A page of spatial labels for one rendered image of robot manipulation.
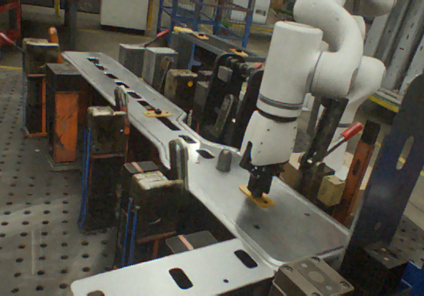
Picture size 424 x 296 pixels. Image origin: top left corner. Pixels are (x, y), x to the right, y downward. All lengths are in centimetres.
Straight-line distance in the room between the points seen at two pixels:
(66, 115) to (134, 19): 669
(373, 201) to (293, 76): 25
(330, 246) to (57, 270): 64
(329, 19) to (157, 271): 54
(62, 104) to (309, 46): 91
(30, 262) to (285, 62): 75
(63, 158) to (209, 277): 97
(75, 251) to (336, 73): 77
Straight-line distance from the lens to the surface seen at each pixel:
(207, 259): 67
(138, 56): 177
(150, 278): 63
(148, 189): 75
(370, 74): 145
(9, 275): 110
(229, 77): 119
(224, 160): 93
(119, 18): 805
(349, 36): 79
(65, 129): 147
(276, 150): 81
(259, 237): 75
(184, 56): 174
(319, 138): 93
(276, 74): 75
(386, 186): 63
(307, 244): 77
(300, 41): 73
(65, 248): 116
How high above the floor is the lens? 142
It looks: 24 degrees down
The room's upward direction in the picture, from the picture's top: 11 degrees clockwise
